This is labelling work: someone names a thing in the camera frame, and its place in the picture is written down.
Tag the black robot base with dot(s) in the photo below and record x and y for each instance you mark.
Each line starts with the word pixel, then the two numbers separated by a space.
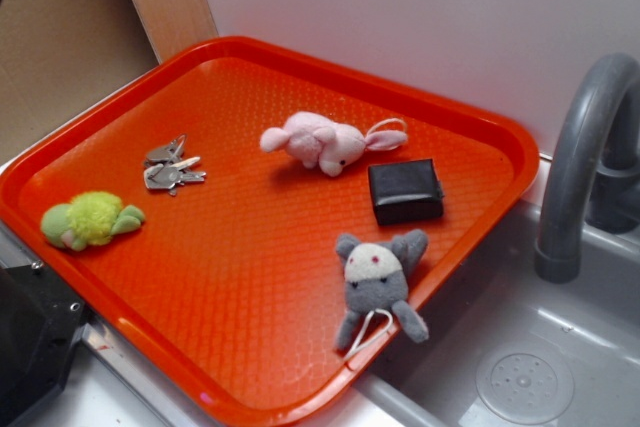
pixel 42 320

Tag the pink plush bunny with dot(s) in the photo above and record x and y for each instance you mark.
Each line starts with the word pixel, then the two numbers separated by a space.
pixel 317 141

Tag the black rectangular box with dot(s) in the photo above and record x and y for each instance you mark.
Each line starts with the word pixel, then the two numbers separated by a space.
pixel 405 192

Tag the orange plastic tray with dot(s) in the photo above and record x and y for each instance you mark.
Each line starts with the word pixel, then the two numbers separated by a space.
pixel 232 287

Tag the grey plush animal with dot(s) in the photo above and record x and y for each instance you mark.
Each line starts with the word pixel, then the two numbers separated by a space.
pixel 376 283

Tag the silver key bunch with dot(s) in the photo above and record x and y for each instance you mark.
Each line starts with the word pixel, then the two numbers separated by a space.
pixel 166 167

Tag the green plush turtle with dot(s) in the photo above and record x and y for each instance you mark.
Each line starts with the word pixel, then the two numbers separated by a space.
pixel 89 219

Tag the grey toy sink basin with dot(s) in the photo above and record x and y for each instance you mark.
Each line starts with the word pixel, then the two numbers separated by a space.
pixel 507 348

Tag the grey toy faucet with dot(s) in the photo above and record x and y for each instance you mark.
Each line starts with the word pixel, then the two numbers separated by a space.
pixel 594 174

